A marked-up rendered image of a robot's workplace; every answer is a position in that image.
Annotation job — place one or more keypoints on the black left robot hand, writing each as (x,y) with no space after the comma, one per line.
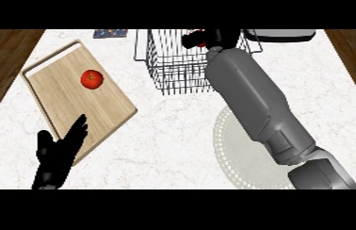
(55,158)

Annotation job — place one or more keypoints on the dark blue patterned box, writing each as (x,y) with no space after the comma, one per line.
(110,33)

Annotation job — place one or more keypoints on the round pale placemat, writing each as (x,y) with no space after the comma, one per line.
(241,158)

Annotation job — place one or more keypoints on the pale wooden cutting board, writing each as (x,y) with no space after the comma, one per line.
(76,98)

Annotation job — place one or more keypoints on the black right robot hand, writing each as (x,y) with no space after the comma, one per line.
(218,37)

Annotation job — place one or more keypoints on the red tomato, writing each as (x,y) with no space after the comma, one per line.
(92,79)

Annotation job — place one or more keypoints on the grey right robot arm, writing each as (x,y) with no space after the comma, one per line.
(269,114)

